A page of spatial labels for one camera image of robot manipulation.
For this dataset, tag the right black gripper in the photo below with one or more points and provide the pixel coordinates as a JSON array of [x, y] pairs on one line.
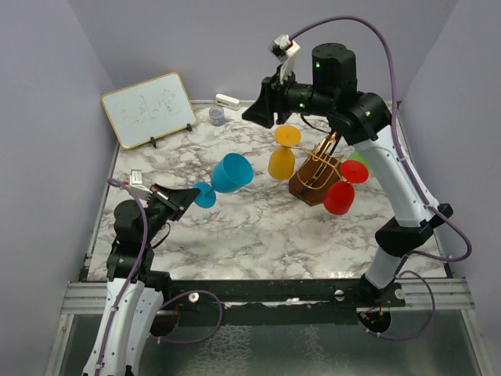
[[270, 95]]

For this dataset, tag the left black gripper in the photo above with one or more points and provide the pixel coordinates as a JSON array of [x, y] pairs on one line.
[[176, 198]]

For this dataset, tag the yellow plastic wine glass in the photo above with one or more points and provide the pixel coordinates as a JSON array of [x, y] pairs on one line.
[[282, 160]]

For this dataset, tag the blue plastic wine glass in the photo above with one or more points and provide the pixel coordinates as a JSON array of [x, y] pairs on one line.
[[230, 174]]

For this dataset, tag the green plastic wine glass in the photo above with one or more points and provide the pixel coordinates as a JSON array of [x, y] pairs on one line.
[[356, 156]]

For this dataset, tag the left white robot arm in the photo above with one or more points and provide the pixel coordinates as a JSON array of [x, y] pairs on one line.
[[132, 300]]

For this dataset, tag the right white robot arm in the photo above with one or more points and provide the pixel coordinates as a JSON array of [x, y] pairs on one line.
[[364, 121]]

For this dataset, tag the red plastic wine glass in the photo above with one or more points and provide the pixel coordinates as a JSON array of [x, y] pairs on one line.
[[341, 195]]

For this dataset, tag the white whiteboard eraser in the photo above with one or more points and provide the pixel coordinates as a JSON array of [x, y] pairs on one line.
[[225, 101]]

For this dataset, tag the small framed whiteboard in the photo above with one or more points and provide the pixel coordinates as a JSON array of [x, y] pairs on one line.
[[149, 110]]

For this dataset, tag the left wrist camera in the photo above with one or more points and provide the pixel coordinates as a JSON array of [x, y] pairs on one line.
[[137, 182]]

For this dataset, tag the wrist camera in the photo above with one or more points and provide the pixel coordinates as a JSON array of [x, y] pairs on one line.
[[137, 182], [285, 50]]

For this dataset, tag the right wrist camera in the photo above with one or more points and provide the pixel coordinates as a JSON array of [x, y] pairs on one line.
[[285, 50]]

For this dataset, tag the gold wire wine glass rack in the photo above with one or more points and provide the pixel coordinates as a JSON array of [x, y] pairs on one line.
[[318, 173]]

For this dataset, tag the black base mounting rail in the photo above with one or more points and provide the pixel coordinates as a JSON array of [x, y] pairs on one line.
[[285, 302]]

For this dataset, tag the aluminium frame rail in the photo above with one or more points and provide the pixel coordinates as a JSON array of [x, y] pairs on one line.
[[448, 294]]

